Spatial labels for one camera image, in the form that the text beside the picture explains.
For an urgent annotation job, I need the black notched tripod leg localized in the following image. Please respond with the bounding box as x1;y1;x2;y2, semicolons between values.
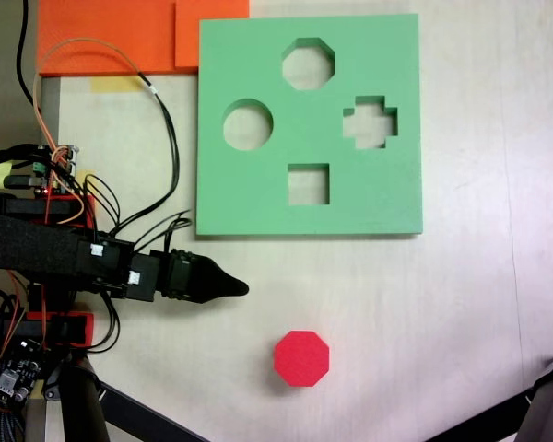
511;346;553;442

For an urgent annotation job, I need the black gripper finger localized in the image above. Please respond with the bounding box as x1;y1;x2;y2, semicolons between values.
196;255;251;306

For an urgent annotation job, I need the black tripod brace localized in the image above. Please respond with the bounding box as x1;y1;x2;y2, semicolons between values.
96;380;216;442
422;390;535;442

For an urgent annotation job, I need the black gripper motor wire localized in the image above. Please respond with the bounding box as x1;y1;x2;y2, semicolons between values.
162;210;194;255

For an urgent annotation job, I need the thin orange wire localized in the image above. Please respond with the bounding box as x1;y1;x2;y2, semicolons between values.
32;37;142;160

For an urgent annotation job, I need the thick black cable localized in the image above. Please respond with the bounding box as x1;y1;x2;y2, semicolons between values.
17;0;36;108

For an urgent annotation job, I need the large orange block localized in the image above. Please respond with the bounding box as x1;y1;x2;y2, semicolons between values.
36;0;178;76

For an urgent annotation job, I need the circuit board with wires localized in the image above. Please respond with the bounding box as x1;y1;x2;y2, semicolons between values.
2;143;83;197

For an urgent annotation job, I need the small black circuit board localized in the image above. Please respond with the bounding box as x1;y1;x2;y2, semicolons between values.
0;339;45;407

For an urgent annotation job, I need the red and black table clamp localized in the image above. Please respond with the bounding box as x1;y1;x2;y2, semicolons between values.
0;308;96;348
0;192;98;231

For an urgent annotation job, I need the green shape-sorting board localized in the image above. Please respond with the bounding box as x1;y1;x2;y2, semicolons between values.
194;13;425;238

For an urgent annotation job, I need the red octagonal pillar block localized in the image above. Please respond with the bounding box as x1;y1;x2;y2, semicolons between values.
273;329;331;389

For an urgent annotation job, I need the yellow tape strip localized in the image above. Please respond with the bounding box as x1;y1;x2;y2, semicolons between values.
90;75;143;94

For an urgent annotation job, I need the long thin black wire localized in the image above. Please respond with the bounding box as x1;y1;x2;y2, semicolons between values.
110;72;182;231

